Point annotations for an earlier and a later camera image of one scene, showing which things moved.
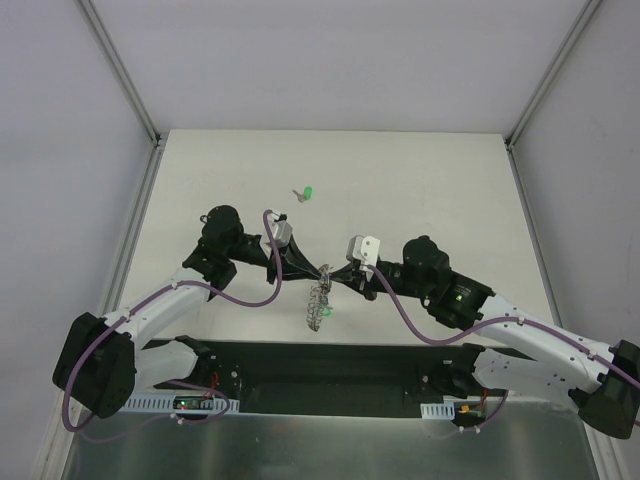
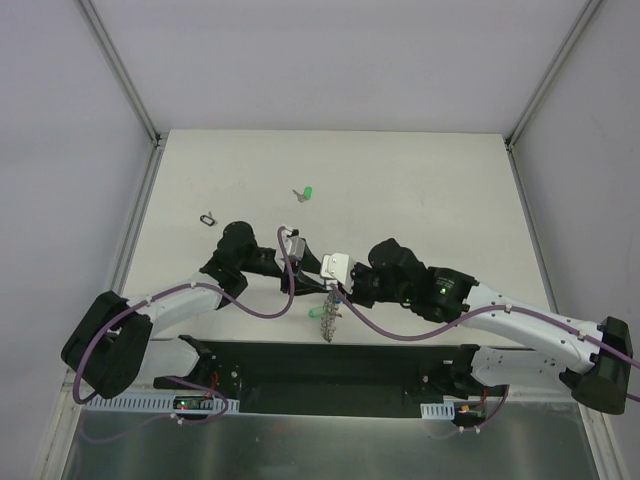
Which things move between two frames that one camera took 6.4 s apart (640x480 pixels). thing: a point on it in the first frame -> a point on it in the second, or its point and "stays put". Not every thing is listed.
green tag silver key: (307, 194) stays put
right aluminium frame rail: (509, 141) stays put
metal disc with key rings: (319, 297) -> (329, 314)
